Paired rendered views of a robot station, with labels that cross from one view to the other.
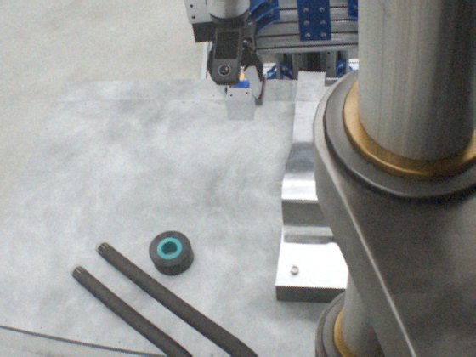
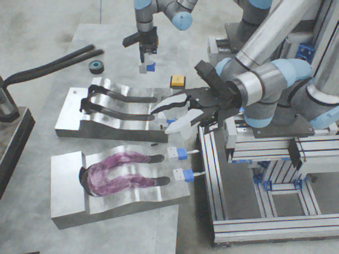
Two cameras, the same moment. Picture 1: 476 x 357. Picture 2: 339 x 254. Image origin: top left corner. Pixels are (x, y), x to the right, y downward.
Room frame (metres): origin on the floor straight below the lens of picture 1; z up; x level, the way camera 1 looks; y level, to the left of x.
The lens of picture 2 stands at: (0.73, -1.28, 1.99)
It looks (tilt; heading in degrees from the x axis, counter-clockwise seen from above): 51 degrees down; 77
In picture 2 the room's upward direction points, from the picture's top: straight up
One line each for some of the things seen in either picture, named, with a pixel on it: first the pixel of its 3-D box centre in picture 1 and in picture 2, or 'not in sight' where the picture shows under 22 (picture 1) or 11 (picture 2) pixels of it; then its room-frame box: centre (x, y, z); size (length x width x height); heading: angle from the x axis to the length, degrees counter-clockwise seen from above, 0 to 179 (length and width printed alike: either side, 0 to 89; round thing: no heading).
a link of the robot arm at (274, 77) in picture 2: not in sight; (269, 79); (1.09, -0.74, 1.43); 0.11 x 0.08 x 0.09; 17
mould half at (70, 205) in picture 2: not in sight; (120, 179); (0.66, -0.59, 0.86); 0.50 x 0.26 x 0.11; 1
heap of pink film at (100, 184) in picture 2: not in sight; (120, 171); (0.67, -0.58, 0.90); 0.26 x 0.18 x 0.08; 1
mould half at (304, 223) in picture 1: (357, 169); (115, 108); (0.68, -0.22, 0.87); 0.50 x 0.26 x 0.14; 163
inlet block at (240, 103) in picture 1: (244, 87); (152, 66); (0.89, -0.05, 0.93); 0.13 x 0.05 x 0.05; 163
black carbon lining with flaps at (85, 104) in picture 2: not in sight; (117, 103); (0.69, -0.24, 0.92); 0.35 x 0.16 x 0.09; 163
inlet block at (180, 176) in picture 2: not in sight; (190, 175); (0.93, -0.64, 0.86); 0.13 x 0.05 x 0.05; 1
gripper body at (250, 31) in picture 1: (233, 31); (148, 39); (0.88, -0.04, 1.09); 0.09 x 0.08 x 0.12; 163
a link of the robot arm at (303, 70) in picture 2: not in sight; (290, 81); (1.30, -0.54, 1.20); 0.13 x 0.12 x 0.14; 107
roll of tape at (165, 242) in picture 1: (171, 252); (96, 67); (0.61, 0.15, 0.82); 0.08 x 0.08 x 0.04
